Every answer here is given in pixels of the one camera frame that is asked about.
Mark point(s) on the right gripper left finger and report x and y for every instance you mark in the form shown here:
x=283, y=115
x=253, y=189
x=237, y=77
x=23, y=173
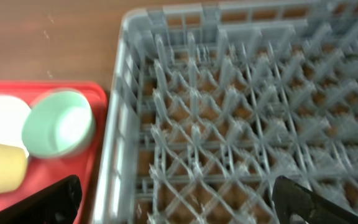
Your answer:
x=55, y=204

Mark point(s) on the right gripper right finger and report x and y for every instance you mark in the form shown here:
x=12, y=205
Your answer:
x=291, y=198

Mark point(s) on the yellow plastic cup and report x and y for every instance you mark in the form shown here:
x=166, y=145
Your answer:
x=13, y=167

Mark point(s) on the mint green bowl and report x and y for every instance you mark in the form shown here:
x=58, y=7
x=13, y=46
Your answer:
x=60, y=124

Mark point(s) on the grey dishwasher rack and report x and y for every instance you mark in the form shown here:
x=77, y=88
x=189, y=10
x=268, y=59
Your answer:
x=211, y=103

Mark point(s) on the red serving tray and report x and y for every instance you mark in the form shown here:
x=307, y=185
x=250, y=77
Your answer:
x=44, y=172

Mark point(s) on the light blue plate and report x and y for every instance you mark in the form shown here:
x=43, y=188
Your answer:
x=13, y=114

